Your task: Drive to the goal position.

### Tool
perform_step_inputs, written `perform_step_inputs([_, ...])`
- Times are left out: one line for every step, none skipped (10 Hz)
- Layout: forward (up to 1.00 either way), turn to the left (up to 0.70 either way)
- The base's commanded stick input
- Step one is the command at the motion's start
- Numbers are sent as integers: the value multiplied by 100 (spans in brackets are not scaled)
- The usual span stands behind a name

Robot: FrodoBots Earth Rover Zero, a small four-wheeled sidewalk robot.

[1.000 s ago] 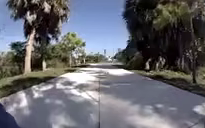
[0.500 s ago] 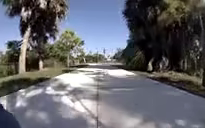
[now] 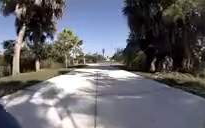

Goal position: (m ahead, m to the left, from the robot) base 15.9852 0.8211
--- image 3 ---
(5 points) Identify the dark palm tree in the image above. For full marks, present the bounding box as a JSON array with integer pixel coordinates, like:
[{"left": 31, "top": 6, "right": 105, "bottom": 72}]
[{"left": 23, "top": 19, "right": 58, "bottom": 73}]

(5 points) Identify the small light green tree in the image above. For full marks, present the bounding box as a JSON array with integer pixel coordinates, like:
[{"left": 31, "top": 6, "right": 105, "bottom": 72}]
[{"left": 53, "top": 27, "right": 85, "bottom": 69}]

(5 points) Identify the tall palm tree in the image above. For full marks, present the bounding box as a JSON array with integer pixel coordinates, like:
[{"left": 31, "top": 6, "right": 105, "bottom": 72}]
[{"left": 0, "top": 0, "right": 66, "bottom": 76}]

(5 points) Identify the pale concrete road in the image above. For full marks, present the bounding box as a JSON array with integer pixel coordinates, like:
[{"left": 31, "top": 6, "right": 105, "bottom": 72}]
[{"left": 0, "top": 61, "right": 205, "bottom": 128}]

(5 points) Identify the grass verge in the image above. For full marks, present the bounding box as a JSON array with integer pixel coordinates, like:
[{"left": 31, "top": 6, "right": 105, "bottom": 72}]
[
  {"left": 0, "top": 66, "right": 78, "bottom": 98},
  {"left": 129, "top": 68, "right": 205, "bottom": 102}
]

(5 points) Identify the dense wood of palm trees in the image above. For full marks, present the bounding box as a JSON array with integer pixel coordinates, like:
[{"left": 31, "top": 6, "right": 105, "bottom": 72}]
[{"left": 112, "top": 0, "right": 205, "bottom": 74}]

